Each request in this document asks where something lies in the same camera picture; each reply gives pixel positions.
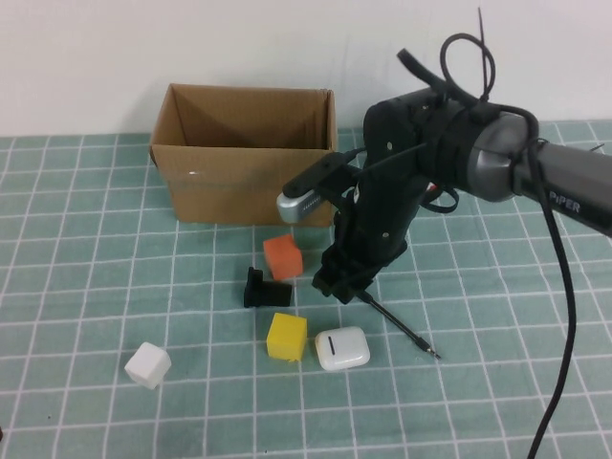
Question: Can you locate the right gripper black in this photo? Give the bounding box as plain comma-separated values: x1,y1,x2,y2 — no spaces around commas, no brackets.
312,176,426,305

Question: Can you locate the black pen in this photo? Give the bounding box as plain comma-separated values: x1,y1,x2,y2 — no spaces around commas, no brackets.
358,291,443,361

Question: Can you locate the orange foam block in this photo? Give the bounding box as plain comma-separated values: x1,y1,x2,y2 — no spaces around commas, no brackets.
262,233,304,282

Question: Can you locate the white earbuds case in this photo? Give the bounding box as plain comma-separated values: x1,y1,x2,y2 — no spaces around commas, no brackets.
314,325,371,373

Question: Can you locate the yellow foam block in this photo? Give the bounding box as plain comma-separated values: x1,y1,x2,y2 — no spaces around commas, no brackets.
266,312,308,361

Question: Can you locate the brown cardboard box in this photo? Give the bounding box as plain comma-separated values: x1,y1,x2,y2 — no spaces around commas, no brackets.
148,83,337,225

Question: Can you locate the green grid table mat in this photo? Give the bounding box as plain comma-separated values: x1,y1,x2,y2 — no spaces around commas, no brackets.
0,119,612,459

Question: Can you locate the white foam block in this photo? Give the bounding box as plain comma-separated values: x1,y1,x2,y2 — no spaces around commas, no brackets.
124,341,172,390

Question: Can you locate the black zip tie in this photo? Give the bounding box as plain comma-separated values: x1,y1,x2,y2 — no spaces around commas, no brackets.
476,7,496,104

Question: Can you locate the black plastic bracket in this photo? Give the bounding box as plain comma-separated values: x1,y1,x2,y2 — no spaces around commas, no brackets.
242,266,294,309

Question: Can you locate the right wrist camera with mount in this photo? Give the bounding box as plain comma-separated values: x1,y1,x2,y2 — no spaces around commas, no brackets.
275,151,364,225

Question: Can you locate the right arm hanging black cable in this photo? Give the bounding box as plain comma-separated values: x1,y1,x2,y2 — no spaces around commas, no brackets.
496,107,578,459

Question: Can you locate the right arm looped black cable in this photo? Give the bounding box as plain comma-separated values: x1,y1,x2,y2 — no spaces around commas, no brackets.
396,32,498,114

